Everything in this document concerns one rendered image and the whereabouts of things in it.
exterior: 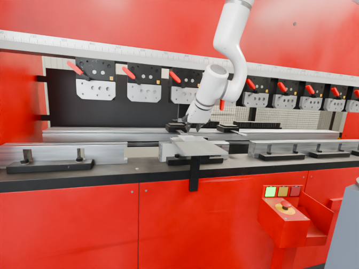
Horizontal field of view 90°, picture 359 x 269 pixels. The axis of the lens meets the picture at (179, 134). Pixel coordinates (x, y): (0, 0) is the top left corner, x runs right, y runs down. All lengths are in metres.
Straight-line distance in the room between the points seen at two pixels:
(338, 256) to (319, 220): 0.29
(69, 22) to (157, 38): 0.34
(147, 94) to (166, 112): 0.60
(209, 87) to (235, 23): 0.21
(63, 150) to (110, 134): 0.31
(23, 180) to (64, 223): 0.23
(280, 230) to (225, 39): 0.72
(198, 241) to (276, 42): 1.12
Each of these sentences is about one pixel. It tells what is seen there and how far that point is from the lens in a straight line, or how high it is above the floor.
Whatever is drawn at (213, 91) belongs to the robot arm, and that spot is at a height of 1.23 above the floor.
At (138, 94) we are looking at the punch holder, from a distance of 0.85.
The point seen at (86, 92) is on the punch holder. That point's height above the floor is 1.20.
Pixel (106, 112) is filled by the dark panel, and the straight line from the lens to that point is 1.40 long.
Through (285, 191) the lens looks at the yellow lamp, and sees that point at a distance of 0.99.
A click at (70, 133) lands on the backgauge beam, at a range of 1.19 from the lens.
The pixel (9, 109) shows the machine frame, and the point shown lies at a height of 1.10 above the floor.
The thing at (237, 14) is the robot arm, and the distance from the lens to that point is 0.70.
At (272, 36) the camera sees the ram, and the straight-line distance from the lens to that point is 1.16.
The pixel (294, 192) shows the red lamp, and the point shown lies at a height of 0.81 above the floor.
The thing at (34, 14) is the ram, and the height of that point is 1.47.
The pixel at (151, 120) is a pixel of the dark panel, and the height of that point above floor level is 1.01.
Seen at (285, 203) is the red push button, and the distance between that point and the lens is 0.89.
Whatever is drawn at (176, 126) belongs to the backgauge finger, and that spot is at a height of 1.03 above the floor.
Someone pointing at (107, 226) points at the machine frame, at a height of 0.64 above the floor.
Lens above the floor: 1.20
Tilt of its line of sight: 12 degrees down
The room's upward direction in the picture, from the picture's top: 3 degrees clockwise
